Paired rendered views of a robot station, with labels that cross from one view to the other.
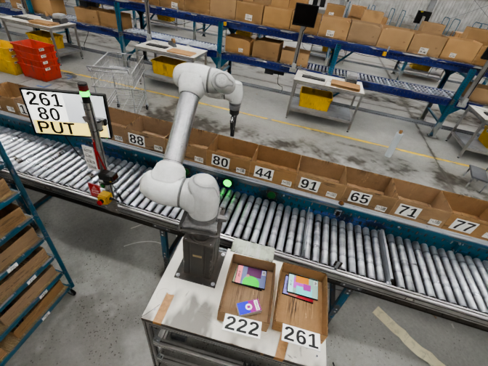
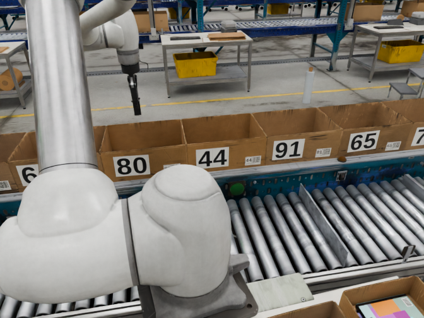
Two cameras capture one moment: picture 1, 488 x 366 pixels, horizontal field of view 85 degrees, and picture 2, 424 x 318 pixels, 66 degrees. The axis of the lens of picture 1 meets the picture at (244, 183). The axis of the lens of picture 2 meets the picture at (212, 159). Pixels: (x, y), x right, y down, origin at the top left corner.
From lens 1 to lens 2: 78 cm
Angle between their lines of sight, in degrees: 17
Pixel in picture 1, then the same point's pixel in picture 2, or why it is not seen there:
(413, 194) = (409, 116)
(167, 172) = (70, 200)
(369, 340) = not seen: outside the picture
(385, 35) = not seen: outside the picture
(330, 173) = (298, 125)
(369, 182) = (353, 120)
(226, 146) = (127, 141)
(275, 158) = (212, 132)
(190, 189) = (162, 219)
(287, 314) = not seen: outside the picture
